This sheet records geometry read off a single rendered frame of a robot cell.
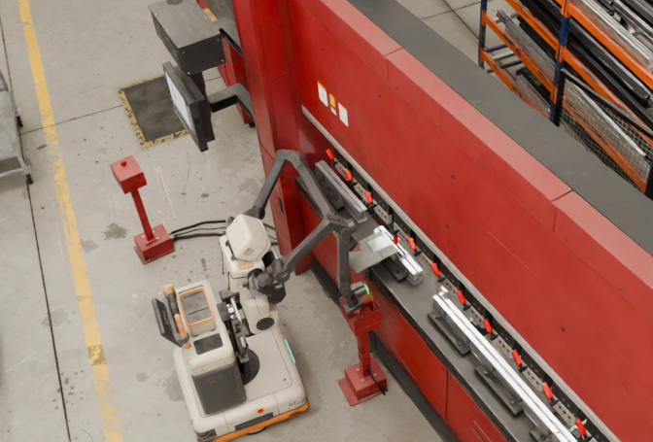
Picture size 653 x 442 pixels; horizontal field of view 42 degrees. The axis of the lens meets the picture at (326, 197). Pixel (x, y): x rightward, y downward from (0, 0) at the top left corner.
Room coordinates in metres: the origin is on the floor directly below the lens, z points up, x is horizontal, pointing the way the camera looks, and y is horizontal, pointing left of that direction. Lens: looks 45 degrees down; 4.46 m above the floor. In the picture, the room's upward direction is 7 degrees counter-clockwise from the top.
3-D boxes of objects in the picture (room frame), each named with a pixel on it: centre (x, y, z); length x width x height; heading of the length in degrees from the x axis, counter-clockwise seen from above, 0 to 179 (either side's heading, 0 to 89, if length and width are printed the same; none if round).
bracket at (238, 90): (4.14, 0.48, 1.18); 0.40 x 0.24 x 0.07; 25
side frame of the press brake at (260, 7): (4.04, -0.06, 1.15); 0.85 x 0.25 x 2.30; 115
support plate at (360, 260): (3.02, -0.19, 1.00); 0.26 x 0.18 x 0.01; 115
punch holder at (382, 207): (3.11, -0.31, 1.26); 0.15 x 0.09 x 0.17; 25
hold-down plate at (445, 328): (2.51, -0.53, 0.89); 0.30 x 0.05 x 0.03; 25
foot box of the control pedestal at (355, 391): (2.83, -0.08, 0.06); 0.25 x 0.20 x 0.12; 109
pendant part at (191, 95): (3.93, 0.72, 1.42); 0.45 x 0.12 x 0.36; 22
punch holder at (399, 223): (2.93, -0.40, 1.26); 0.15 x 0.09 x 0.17; 25
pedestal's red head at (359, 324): (2.84, -0.11, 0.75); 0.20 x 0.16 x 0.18; 19
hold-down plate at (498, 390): (2.15, -0.70, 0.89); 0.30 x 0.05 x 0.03; 25
